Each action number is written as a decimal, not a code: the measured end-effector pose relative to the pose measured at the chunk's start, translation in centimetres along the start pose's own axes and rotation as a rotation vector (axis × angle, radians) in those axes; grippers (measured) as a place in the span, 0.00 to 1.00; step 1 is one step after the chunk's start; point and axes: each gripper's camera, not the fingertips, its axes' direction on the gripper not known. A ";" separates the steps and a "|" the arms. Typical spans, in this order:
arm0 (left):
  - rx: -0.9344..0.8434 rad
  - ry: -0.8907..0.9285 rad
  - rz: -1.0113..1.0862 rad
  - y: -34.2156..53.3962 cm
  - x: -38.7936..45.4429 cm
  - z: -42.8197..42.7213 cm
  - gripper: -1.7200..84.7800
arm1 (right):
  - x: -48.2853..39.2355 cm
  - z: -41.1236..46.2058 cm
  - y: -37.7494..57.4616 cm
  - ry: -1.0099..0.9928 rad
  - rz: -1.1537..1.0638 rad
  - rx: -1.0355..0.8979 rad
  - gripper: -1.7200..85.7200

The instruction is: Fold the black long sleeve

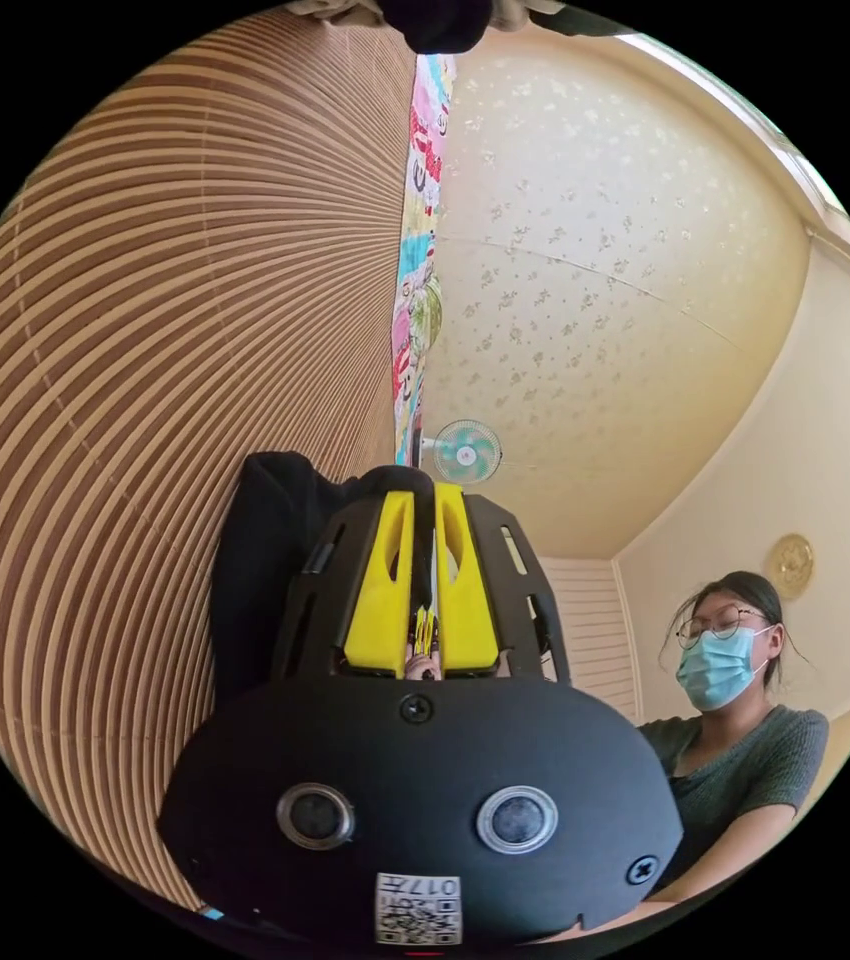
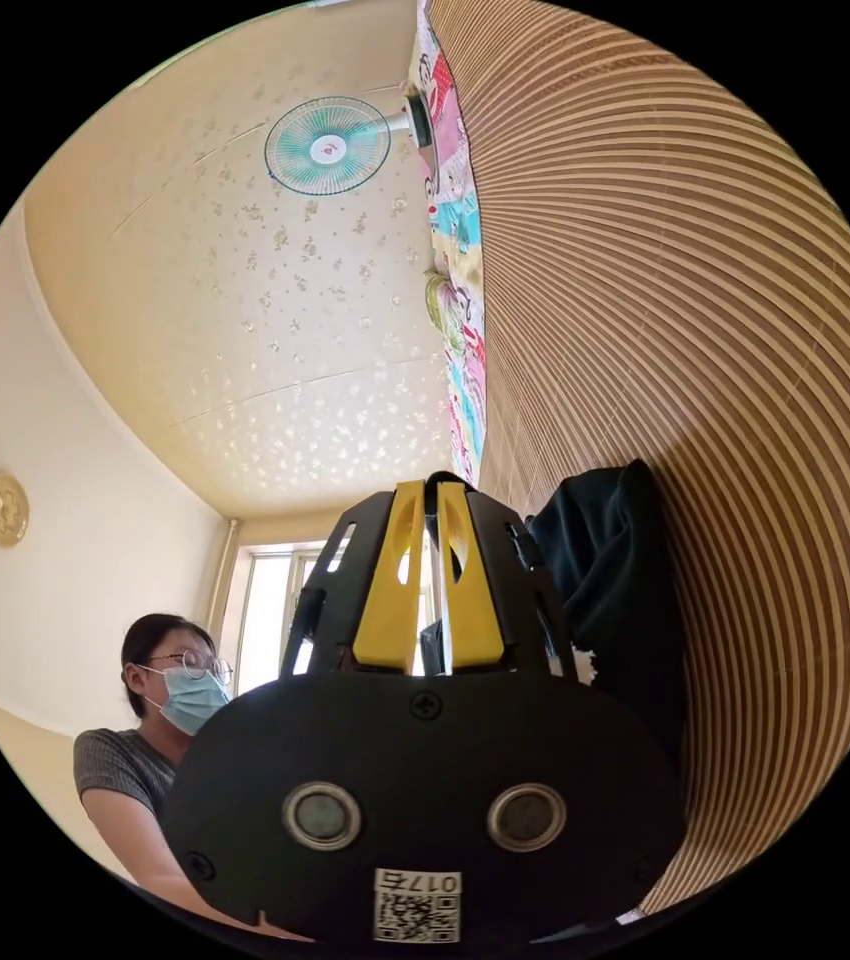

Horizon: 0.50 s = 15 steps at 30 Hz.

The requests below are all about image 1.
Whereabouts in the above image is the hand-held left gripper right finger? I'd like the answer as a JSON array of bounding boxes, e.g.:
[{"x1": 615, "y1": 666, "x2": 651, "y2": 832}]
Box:
[{"x1": 433, "y1": 482, "x2": 501, "y2": 672}]

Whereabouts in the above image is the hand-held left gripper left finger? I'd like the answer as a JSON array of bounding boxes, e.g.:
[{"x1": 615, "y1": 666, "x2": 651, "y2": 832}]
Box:
[{"x1": 343, "y1": 489, "x2": 417, "y2": 670}]

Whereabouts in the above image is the black long sleeve shirt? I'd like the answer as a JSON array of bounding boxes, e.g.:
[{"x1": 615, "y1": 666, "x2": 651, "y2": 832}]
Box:
[{"x1": 210, "y1": 449, "x2": 435, "y2": 708}]

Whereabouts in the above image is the white slatted cupboard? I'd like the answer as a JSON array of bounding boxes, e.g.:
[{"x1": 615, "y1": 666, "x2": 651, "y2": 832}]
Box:
[{"x1": 541, "y1": 557, "x2": 639, "y2": 723}]

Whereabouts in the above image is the white and green fan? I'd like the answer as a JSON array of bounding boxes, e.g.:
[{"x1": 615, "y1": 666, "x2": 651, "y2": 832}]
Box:
[{"x1": 417, "y1": 418, "x2": 506, "y2": 486}]

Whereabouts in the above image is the person's body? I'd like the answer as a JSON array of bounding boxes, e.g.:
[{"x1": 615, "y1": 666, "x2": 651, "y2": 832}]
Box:
[{"x1": 633, "y1": 569, "x2": 833, "y2": 906}]

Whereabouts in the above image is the round gold wall ornament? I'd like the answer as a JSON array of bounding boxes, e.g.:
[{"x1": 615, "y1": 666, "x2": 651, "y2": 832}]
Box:
[{"x1": 769, "y1": 533, "x2": 816, "y2": 601}]

